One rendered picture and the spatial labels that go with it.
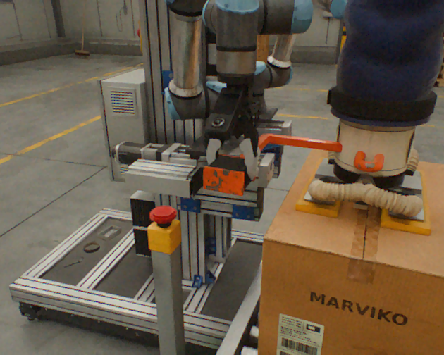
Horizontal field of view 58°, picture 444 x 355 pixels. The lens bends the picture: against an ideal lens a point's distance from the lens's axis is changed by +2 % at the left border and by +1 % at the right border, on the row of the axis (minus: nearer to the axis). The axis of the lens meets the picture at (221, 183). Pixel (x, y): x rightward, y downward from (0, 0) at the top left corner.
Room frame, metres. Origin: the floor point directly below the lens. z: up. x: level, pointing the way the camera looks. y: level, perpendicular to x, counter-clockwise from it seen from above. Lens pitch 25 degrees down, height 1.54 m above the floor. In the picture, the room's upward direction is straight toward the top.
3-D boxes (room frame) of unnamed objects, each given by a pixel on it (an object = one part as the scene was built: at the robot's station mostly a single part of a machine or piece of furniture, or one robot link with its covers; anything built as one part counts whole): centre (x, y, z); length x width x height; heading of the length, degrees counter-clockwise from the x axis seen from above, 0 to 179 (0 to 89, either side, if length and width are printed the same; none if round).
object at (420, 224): (0.89, -0.46, 1.11); 0.34 x 0.10 x 0.05; 157
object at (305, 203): (0.96, -0.29, 1.11); 0.34 x 0.10 x 0.05; 157
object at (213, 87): (1.45, 0.00, 1.20); 0.13 x 0.12 x 0.14; 103
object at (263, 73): (1.92, -0.16, 1.20); 0.13 x 0.12 x 0.14; 122
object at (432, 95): (0.93, -0.37, 1.33); 0.23 x 0.23 x 0.04
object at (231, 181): (0.75, -0.02, 1.21); 0.09 x 0.08 x 0.05; 67
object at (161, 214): (0.90, 0.15, 1.02); 0.07 x 0.07 x 0.04
